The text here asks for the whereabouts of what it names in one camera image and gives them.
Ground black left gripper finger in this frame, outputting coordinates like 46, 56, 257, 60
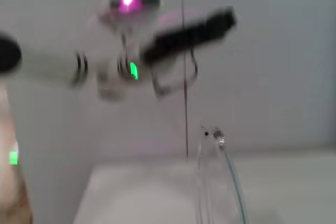
206, 5, 238, 38

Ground clear plastic glasses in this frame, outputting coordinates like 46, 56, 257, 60
195, 123, 249, 224

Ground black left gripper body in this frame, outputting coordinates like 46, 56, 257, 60
141, 17, 214, 64

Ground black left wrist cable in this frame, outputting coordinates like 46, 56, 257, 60
151, 50, 199, 98

